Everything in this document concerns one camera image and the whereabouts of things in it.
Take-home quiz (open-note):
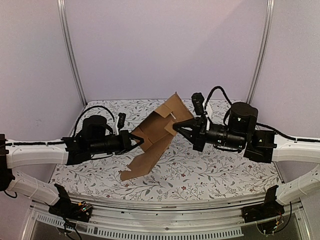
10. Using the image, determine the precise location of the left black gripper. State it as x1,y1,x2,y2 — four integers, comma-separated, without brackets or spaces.
89,130,144,156

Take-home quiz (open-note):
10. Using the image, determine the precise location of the brown cardboard box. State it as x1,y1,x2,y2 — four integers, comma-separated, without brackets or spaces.
120,93,193,181

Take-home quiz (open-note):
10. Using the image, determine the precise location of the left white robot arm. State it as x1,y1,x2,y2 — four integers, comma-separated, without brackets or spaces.
0,113,144,217

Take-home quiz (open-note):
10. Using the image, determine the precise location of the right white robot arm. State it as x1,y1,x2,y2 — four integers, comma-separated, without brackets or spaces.
173,102,320,218

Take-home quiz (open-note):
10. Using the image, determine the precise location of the floral patterned table mat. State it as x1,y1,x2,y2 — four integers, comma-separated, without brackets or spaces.
49,98,280,202

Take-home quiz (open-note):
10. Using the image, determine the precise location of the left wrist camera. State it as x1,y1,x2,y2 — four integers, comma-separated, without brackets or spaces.
112,112,126,135

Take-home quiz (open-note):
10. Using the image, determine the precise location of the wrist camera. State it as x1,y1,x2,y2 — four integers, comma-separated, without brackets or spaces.
112,112,126,135
191,92,213,121

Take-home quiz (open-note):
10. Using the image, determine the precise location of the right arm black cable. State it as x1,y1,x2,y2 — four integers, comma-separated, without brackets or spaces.
204,86,320,144

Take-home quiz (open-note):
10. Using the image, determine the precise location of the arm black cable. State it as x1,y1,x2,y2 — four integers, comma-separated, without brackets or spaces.
204,86,320,144
72,105,116,138

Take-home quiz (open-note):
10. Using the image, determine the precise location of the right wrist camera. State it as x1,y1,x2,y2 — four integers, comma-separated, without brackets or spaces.
191,92,213,121

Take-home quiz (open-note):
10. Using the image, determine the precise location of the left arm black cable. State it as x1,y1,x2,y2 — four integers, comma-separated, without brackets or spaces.
72,105,116,138

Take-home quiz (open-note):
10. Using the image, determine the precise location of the aluminium front rail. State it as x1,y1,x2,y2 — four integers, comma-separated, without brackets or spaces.
21,193,313,240

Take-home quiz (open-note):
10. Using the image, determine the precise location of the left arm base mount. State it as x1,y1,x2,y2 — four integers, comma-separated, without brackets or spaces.
48,183,93,223

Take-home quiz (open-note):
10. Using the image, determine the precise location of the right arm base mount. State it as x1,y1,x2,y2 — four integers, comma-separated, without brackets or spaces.
241,185,285,223

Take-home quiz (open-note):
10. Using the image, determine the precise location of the right aluminium frame post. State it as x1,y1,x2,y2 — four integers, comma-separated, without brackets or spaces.
246,0,275,105

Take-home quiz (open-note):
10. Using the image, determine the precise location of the aluminium frame post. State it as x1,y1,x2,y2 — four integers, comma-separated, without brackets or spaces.
246,0,275,105
57,0,87,107

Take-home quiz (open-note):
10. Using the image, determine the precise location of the left aluminium frame post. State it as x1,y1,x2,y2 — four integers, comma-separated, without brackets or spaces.
57,0,87,107

